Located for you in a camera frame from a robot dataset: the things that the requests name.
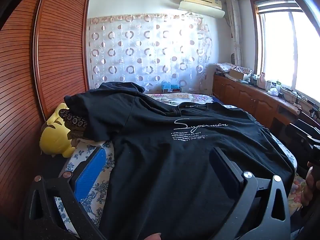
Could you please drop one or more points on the folded patterned cloth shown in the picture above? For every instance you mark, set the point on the folded patterned cloth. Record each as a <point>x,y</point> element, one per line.
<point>222,67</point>

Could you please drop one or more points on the cardboard box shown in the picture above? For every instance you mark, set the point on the cardboard box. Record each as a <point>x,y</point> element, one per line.
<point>237,75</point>

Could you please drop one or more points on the circle-patterned sheer curtain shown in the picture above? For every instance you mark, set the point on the circle-patterned sheer curtain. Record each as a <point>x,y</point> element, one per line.
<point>150,50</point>

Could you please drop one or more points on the wooden slatted wardrobe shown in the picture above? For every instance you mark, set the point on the wooden slatted wardrobe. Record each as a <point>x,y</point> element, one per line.
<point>57,42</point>

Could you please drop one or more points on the person's left hand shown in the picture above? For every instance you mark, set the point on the person's left hand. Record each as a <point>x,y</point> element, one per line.
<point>153,237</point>

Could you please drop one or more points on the pink floral blanket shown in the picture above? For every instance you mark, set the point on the pink floral blanket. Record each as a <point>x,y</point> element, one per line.
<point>175,97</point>

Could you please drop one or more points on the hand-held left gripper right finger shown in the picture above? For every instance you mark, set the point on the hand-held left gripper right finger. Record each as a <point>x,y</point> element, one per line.
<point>226,171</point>

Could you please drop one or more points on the yellow plush toy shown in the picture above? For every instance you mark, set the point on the yellow plush toy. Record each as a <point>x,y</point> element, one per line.
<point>53,137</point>

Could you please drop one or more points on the wall air conditioner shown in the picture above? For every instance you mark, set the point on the wall air conditioner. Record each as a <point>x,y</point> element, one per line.
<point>200,3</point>

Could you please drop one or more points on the wooden cabinet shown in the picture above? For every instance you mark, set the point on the wooden cabinet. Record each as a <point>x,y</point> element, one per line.
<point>250,100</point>

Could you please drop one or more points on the navy blanket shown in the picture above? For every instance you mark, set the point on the navy blanket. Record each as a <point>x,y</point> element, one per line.
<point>216,100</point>

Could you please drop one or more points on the person's right hand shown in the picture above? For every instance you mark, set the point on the person's right hand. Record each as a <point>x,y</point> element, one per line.
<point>312,188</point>

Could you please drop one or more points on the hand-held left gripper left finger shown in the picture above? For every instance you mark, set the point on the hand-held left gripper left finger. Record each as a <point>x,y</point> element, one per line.
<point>87,173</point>

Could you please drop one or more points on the pale plastic jug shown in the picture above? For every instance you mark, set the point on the pale plastic jug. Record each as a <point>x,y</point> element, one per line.
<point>261,81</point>

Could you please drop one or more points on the blue plastic item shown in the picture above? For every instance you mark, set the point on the blue plastic item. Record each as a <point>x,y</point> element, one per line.
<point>170,86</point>

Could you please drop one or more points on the blue floral bed sheet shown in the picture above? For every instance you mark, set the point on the blue floral bed sheet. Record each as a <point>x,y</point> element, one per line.
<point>77,158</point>

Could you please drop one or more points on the crumpled clear plastic bag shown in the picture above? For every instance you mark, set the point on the crumpled clear plastic bag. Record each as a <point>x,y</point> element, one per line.
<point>273,91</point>

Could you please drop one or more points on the window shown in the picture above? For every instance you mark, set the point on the window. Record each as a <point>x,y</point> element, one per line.
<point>280,45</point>

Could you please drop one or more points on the white window curtain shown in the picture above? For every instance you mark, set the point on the white window curtain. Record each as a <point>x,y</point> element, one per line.
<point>236,30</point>

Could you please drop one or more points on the black printed t-shirt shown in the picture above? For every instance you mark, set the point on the black printed t-shirt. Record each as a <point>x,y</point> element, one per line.
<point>162,167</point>

